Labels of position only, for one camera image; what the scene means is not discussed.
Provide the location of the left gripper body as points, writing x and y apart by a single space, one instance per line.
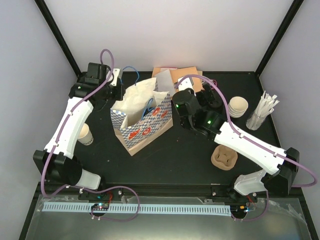
117 96

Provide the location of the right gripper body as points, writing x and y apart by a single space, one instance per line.
206 100

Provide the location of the stack of paper cups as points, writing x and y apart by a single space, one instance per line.
237 106

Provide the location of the blue checkered paper bag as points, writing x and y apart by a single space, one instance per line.
143 115

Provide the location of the white paper cup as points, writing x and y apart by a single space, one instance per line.
85 136

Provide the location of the brown cardboard cup carrier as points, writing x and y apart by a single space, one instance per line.
224 157

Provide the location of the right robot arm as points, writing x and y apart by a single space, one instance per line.
279 166

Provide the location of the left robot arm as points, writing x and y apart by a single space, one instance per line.
57 161

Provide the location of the stack of orange paper bags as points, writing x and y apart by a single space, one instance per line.
168 77

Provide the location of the jar of wrapped straws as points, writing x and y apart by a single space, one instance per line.
264 108

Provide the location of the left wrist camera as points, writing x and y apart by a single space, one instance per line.
116 76

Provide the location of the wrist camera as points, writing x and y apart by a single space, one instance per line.
116 76
187 83

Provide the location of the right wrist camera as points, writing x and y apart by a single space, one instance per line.
187 83

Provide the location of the white slotted cable duct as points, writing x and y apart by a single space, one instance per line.
120 208

